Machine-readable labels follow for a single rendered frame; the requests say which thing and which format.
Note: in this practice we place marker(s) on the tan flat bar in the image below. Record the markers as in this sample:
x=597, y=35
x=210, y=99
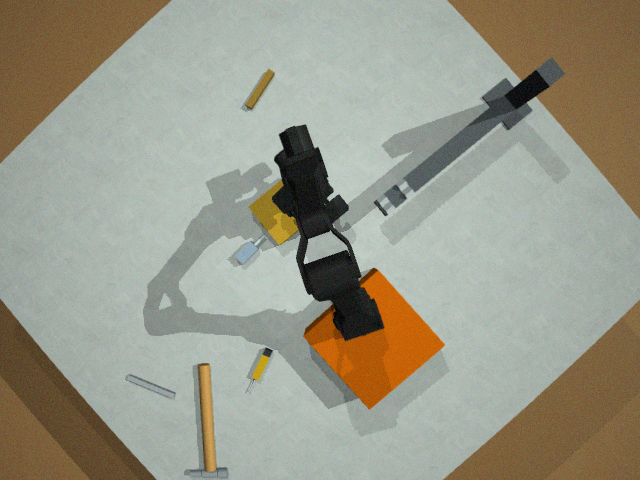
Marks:
x=260, y=89

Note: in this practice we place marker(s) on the yellow block with round hole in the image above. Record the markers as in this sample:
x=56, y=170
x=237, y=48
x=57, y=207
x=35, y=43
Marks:
x=280, y=226

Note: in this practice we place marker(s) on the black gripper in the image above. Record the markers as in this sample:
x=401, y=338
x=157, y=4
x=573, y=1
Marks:
x=336, y=207

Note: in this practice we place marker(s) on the hammer with orange handle and grey head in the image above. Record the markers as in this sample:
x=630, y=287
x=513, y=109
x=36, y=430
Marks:
x=206, y=410

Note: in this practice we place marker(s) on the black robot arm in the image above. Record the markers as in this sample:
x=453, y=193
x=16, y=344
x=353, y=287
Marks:
x=334, y=277

